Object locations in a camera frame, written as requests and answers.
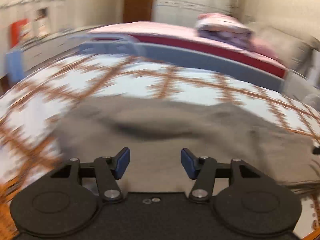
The beige tufted headboard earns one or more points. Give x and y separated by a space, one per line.
293 48

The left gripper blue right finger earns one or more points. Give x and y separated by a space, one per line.
203 171

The grey pants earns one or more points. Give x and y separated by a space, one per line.
156 130

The white orange patterned bedsheet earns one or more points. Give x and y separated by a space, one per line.
30 108

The white metal bed frame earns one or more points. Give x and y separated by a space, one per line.
109 44

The folded pink floral quilt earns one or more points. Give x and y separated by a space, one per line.
224 28

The red cat picture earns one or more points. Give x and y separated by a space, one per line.
15 31

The pink mattress large bed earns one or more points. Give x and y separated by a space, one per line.
186 38

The pink pillow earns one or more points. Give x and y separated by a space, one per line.
262 47

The brown wooden door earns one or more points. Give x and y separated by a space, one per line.
137 10

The low white dresser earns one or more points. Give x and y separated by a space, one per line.
50 47

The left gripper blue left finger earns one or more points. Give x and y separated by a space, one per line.
108 170

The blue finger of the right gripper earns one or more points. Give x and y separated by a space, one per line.
316 150

